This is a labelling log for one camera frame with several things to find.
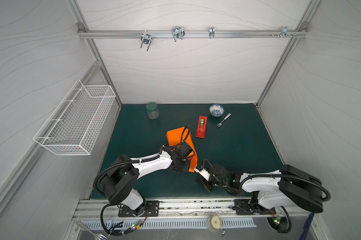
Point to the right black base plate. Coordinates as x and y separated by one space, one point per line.
249 207

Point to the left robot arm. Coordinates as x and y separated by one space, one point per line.
117 181

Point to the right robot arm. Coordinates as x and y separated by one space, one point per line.
284 187

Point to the left metal clamp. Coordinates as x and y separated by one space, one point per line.
146 39

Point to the blue handled tool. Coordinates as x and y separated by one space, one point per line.
306 226

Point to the orange wrapping paper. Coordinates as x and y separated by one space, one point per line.
175 138

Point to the green lid glass jar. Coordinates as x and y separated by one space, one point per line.
152 110

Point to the metal clamp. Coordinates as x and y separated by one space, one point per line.
178 33
146 39

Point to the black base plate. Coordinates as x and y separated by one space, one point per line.
147 208
249 207

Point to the silver fork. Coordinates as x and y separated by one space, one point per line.
224 119

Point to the blue white ceramic bowl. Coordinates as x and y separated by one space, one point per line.
216 110

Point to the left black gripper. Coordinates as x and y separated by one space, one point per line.
186 168

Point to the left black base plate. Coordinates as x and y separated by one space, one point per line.
147 208

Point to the white wire basket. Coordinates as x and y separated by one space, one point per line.
74 126

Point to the right metal bracket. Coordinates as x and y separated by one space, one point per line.
284 34

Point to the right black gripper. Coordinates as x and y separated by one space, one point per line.
209 177

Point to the red tape dispenser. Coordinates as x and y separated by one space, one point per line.
201 127

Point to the aluminium cross rail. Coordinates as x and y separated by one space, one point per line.
189 34

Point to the middle metal clamp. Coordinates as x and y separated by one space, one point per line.
178 33

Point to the round white puck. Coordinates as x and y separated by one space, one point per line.
214 223

